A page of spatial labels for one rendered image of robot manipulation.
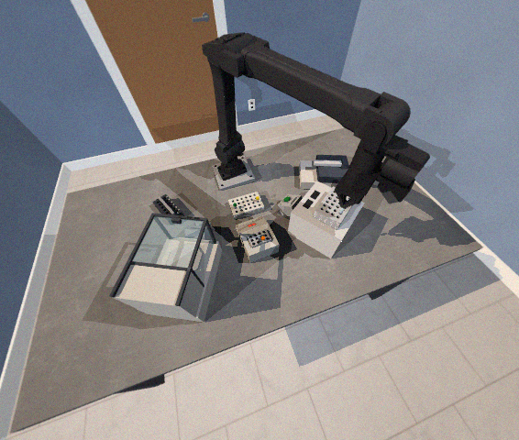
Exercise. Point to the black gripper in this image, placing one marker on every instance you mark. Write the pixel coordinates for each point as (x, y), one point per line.
(343, 188)

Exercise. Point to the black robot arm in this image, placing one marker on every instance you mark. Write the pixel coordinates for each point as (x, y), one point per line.
(351, 106)

